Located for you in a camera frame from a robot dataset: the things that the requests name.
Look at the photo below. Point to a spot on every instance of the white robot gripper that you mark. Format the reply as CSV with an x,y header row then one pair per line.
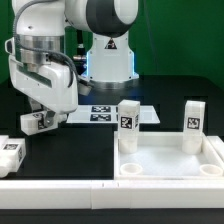
x,y
49,87

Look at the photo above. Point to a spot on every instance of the white square table top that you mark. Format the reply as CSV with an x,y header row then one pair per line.
x,y
159,156

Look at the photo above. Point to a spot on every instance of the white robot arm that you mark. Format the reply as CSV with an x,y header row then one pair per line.
x,y
39,38

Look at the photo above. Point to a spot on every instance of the white marker sheet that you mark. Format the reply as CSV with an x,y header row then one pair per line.
x,y
108,114

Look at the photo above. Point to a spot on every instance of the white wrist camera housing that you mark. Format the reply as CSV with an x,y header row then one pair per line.
x,y
84,87

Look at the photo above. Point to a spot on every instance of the white front obstacle rail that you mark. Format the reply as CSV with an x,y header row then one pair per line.
x,y
111,194

